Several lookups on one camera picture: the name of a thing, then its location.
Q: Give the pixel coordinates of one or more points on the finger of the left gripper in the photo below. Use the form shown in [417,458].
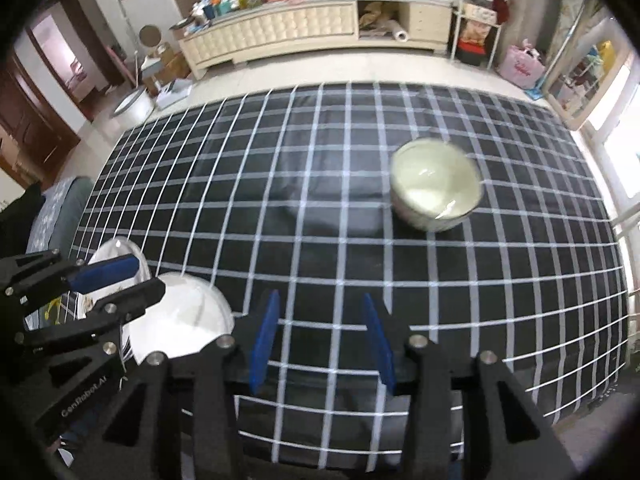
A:
[28,282]
[127,304]

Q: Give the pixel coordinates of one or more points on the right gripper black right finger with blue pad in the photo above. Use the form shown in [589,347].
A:
[469,420]

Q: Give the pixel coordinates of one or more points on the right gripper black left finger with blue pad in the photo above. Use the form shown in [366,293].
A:
[139,436]

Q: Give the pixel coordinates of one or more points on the white bowl red emblem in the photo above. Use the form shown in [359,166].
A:
[191,314]

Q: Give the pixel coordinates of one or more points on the white plate floral print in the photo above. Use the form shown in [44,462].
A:
[116,265]

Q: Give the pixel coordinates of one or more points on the black white grid tablecloth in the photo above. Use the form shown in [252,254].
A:
[290,190]

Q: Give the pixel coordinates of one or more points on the cardboard boxes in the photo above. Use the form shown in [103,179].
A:
[163,66]

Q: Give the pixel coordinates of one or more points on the blue patterned bowl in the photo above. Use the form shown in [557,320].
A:
[434,186]

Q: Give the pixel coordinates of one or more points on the pink gift bag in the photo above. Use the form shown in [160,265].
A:
[521,65]

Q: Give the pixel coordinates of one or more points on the white paper roll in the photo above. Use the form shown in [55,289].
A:
[398,32]

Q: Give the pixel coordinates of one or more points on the cream tufted TV cabinet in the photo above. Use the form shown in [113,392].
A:
[301,26]

